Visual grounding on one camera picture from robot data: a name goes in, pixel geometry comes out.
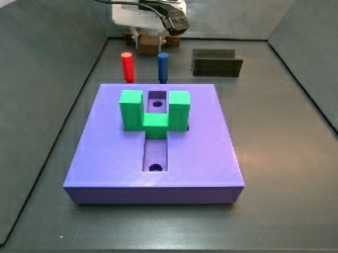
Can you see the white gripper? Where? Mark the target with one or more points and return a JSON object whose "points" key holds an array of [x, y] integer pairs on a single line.
{"points": [[129, 15]]}

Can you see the brown T-shaped block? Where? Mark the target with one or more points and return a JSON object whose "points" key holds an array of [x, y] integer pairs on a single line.
{"points": [[149, 42]]}

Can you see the blue cylindrical peg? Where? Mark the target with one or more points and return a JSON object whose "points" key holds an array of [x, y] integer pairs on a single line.
{"points": [[164, 59]]}

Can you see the red cylindrical peg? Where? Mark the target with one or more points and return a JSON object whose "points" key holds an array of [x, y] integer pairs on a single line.
{"points": [[128, 61]]}

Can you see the green U-shaped block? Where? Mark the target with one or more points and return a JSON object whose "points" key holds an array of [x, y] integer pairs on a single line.
{"points": [[156, 123]]}

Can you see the purple base block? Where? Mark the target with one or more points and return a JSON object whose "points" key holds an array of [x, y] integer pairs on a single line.
{"points": [[191, 169]]}

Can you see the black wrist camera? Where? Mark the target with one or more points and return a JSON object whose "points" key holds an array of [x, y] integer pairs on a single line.
{"points": [[172, 16]]}

